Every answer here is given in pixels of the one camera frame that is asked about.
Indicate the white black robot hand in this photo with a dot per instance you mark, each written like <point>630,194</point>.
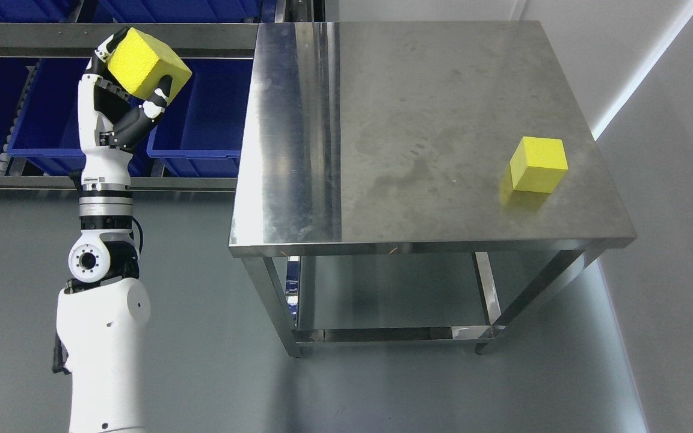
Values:
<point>109,127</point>

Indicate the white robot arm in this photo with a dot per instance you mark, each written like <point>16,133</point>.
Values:
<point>102,313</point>

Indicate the stainless steel table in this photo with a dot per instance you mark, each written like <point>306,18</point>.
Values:
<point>391,138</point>

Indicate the yellow foam block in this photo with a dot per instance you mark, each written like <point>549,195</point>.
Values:
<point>538,165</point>
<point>141,60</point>

